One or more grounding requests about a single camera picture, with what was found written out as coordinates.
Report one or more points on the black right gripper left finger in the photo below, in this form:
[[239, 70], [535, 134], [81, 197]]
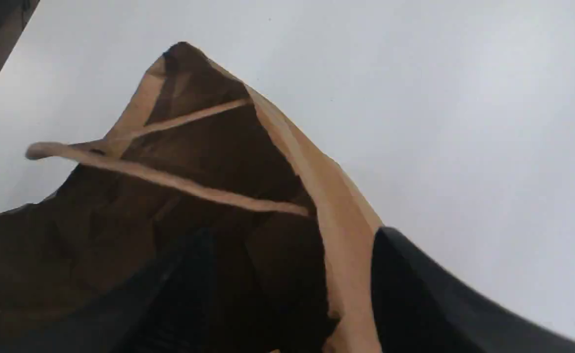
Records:
[[163, 308]]

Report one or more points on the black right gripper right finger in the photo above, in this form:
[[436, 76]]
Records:
[[419, 307]]

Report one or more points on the brown paper bag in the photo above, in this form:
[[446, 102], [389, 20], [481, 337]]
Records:
[[198, 149]]

